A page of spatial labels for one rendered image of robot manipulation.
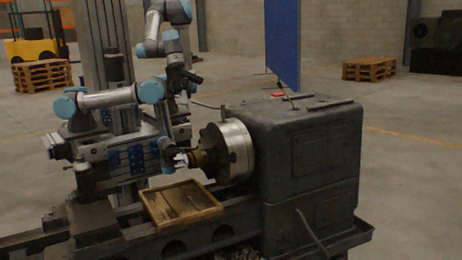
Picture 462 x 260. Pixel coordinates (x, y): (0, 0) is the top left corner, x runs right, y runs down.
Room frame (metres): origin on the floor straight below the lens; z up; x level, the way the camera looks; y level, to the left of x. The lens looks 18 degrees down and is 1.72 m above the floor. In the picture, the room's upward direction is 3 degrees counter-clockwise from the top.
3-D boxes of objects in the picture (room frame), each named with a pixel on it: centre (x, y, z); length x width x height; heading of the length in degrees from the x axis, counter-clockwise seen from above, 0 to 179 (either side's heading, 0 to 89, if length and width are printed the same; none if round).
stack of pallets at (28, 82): (10.07, 4.92, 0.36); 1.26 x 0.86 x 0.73; 142
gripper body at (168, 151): (1.69, 0.28, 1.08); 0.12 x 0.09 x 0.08; 24
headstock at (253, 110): (1.87, -0.33, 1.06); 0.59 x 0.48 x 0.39; 115
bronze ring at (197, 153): (1.62, 0.16, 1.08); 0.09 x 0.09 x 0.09; 27
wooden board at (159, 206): (1.58, 0.26, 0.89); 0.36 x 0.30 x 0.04; 25
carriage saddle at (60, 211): (1.40, 0.65, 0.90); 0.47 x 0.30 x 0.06; 25
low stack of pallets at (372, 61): (9.08, -3.51, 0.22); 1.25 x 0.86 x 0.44; 133
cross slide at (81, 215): (1.43, 0.62, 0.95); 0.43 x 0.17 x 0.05; 25
